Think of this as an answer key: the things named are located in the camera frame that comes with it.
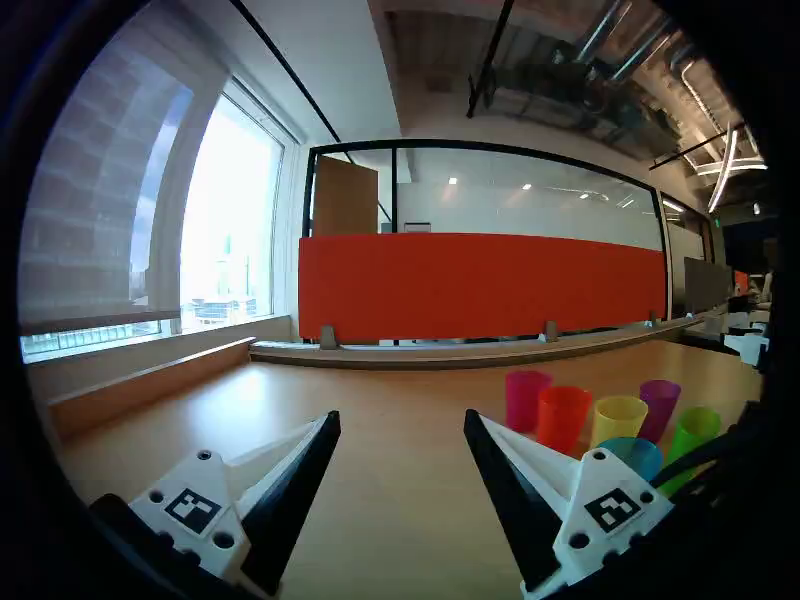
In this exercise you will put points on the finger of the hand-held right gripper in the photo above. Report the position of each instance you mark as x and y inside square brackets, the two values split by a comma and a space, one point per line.
[744, 344]

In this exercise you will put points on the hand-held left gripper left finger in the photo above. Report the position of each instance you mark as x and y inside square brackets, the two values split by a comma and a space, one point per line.
[206, 481]

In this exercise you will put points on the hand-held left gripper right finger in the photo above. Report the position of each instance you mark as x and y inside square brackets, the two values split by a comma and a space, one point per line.
[600, 494]

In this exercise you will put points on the blue plastic cup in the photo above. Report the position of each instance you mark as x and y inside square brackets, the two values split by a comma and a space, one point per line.
[640, 456]

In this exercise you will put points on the grey desk screen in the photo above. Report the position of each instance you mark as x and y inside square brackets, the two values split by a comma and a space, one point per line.
[706, 284]

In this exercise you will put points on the yellow plastic cup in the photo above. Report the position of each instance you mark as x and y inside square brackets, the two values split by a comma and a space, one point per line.
[619, 422]

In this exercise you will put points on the orange plastic cup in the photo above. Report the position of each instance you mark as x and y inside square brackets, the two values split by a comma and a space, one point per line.
[562, 419]

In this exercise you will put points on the purple plastic cup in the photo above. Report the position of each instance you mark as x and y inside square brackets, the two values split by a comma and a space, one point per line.
[659, 406]

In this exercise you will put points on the green plastic cup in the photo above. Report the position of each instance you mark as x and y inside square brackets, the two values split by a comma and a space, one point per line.
[690, 437]

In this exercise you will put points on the pink plastic cup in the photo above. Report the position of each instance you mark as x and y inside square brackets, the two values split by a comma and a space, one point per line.
[524, 400]

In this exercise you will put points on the red desk screen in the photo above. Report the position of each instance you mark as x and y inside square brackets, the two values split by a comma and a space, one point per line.
[481, 284]

